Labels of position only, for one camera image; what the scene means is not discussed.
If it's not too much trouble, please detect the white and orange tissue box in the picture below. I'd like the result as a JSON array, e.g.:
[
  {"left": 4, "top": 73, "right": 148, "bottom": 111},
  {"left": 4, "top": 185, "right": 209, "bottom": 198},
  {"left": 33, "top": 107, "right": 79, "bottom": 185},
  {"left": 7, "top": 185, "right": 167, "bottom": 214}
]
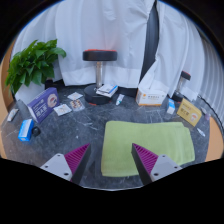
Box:
[{"left": 135, "top": 87, "right": 168, "bottom": 107}]

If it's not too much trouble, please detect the white sachet with orange print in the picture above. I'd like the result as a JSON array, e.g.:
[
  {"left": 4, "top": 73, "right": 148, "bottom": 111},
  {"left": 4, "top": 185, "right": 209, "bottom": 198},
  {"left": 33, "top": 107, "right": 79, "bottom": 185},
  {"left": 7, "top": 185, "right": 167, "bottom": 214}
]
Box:
[{"left": 53, "top": 103, "right": 73, "bottom": 117}]

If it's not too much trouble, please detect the yellow cardboard box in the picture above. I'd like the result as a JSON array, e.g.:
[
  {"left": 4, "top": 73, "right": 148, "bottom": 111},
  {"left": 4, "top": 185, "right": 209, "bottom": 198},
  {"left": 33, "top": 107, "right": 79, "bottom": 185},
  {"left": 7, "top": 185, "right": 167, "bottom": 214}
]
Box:
[{"left": 176, "top": 98, "right": 203, "bottom": 128}]

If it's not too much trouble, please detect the white flat packet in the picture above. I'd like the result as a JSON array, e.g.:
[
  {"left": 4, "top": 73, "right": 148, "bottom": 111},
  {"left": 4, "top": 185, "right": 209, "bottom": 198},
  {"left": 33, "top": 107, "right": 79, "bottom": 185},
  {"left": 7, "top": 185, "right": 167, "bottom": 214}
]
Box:
[{"left": 6, "top": 108, "right": 20, "bottom": 123}]

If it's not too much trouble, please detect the white ointment tube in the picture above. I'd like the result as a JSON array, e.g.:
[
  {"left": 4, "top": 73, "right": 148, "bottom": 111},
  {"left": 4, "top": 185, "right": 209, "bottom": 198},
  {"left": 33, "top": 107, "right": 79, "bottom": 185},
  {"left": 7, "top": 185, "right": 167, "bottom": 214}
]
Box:
[{"left": 115, "top": 93, "right": 125, "bottom": 106}]

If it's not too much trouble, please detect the purple cardboard box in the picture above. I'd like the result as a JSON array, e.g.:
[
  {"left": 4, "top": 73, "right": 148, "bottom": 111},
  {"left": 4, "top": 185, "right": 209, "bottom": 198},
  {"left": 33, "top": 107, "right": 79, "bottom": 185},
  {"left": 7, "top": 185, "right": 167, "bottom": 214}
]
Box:
[{"left": 27, "top": 87, "right": 61, "bottom": 124}]

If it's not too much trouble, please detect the small white and blue box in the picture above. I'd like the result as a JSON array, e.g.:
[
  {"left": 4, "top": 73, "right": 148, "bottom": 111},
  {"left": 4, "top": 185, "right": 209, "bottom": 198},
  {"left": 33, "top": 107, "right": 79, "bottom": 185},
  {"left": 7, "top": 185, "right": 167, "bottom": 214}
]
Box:
[{"left": 166, "top": 98, "right": 176, "bottom": 116}]

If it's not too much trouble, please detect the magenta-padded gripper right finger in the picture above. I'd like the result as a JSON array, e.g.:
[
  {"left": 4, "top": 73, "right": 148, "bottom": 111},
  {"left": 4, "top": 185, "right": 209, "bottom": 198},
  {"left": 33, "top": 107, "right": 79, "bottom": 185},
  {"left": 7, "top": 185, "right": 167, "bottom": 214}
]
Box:
[{"left": 131, "top": 143, "right": 184, "bottom": 186}]

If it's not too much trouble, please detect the white curtain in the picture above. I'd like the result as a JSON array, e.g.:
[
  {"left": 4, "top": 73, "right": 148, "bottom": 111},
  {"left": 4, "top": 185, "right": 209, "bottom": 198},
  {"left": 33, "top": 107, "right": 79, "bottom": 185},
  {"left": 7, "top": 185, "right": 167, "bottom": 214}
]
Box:
[
  {"left": 11, "top": 0, "right": 156, "bottom": 89},
  {"left": 138, "top": 1, "right": 214, "bottom": 101}
]

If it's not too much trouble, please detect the white paper packet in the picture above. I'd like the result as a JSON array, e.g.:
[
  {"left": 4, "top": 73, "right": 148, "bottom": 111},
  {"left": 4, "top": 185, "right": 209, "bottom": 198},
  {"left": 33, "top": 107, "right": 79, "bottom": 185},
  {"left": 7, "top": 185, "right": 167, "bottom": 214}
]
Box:
[{"left": 67, "top": 91, "right": 84, "bottom": 101}]

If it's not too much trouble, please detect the small white wrapped packet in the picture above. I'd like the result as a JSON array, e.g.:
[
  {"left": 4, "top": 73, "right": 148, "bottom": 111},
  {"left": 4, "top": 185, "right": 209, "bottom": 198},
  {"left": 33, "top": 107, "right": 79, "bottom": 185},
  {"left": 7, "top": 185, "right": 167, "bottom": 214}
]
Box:
[{"left": 196, "top": 127, "right": 207, "bottom": 138}]

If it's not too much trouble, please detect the green towel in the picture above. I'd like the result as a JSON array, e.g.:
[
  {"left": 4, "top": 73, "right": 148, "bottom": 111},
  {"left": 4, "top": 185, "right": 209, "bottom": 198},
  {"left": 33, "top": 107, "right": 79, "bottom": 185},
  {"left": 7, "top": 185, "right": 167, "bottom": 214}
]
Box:
[{"left": 100, "top": 120, "right": 196, "bottom": 178}]

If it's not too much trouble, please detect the orange wooden counter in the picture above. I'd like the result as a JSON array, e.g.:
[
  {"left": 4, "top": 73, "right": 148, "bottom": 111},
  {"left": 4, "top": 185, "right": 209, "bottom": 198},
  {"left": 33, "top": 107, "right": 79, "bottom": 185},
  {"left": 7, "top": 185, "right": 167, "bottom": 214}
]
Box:
[{"left": 204, "top": 116, "right": 224, "bottom": 163}]

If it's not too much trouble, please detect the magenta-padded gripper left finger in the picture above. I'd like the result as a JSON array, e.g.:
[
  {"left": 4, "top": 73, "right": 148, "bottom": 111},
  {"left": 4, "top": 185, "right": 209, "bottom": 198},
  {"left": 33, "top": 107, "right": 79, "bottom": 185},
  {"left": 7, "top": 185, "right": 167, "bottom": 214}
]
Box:
[{"left": 39, "top": 143, "right": 92, "bottom": 185}]

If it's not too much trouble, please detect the colourful blister pack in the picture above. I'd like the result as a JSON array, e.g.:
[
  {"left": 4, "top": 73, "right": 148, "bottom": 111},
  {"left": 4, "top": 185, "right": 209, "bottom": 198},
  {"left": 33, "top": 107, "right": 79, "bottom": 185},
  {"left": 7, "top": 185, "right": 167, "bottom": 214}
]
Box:
[{"left": 69, "top": 99, "right": 86, "bottom": 112}]

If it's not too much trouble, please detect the green potted plant, white pot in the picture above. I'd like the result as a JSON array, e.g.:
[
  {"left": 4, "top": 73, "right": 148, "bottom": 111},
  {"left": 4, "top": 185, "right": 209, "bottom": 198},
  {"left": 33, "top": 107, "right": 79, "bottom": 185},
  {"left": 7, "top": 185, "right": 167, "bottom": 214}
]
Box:
[{"left": 4, "top": 38, "right": 67, "bottom": 105}]

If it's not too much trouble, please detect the black stool with red seat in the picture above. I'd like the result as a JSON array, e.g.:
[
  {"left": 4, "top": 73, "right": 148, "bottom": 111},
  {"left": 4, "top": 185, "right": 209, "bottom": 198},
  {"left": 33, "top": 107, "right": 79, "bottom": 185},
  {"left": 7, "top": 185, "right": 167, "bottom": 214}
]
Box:
[
  {"left": 82, "top": 49, "right": 118, "bottom": 106},
  {"left": 171, "top": 70, "right": 192, "bottom": 103}
]

